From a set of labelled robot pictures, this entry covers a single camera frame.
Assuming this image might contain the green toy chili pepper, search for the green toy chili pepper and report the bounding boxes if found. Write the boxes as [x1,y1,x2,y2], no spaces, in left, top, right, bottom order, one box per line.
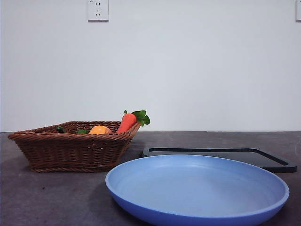
[55,126,90,135]

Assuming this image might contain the black rectangular tray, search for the black rectangular tray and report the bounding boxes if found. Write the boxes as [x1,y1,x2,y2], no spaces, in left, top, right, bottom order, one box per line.
[143,147,298,174]

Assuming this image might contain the white wall socket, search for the white wall socket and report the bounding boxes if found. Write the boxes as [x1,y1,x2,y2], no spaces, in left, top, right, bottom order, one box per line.
[87,0,110,23]

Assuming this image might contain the brown wicker basket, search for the brown wicker basket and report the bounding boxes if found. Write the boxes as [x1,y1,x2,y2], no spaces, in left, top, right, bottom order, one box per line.
[7,121,142,173]

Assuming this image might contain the orange toy carrot, green leaves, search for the orange toy carrot, green leaves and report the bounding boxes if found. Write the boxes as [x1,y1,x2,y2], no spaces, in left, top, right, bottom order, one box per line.
[117,110,151,134]

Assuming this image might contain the orange-yellow toy corn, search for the orange-yellow toy corn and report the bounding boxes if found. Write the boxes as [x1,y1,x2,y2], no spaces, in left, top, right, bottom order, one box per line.
[88,125,113,135]

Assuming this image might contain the blue round plate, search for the blue round plate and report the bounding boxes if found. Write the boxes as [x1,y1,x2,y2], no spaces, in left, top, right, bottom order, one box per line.
[105,154,290,226]

